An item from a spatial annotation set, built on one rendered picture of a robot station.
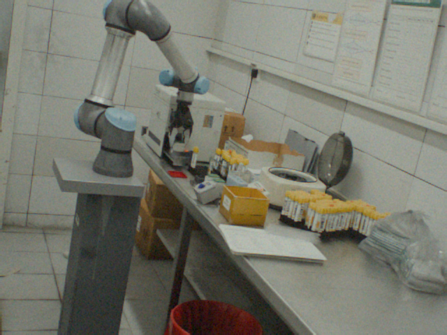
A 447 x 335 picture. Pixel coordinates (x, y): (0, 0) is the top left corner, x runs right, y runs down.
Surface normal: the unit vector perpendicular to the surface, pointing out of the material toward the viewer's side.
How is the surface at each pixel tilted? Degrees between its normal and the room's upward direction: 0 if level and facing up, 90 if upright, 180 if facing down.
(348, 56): 95
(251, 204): 90
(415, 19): 94
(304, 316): 0
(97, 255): 90
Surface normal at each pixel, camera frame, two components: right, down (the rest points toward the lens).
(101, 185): 0.35, 0.28
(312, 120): -0.92, -0.09
